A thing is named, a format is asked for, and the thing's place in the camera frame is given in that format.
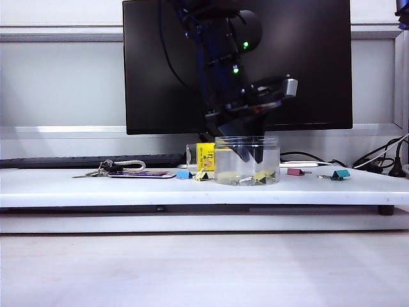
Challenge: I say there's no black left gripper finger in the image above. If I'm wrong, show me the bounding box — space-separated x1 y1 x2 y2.
217 117 256 162
254 114 266 164

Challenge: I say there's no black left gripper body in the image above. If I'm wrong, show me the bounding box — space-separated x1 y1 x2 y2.
204 86 284 127

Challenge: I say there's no round transparent plastic box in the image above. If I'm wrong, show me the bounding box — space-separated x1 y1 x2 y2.
214 136 281 186

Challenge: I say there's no transparent plastic lid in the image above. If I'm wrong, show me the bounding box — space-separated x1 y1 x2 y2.
186 143 199 168

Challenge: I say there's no white desk riser board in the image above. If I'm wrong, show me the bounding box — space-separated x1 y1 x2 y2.
0 166 409 209

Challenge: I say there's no teal binder clip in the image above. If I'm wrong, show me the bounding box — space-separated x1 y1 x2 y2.
317 170 350 182

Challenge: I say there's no black computer monitor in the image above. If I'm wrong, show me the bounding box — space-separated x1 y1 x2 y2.
122 0 353 136

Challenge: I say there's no black power plug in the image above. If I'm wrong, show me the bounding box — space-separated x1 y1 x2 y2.
388 150 406 177

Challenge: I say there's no bunch of metal keys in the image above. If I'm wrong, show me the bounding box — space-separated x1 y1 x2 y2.
72 159 112 179

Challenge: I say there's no black keyboard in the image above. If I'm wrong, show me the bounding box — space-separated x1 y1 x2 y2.
0 154 186 169

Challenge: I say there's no thin black monitor cable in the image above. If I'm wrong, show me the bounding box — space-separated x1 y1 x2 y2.
280 151 348 168

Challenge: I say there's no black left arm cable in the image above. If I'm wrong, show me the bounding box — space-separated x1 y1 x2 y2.
158 0 181 84

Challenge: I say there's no white rope lanyard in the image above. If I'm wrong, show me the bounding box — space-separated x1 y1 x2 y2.
121 161 147 172

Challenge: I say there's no white cable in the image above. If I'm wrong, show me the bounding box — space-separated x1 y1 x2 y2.
354 134 409 169

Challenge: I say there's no black power cable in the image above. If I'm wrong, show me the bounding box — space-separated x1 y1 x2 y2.
353 137 409 171

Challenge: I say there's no aluminium partition post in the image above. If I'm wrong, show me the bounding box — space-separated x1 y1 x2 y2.
393 30 409 135

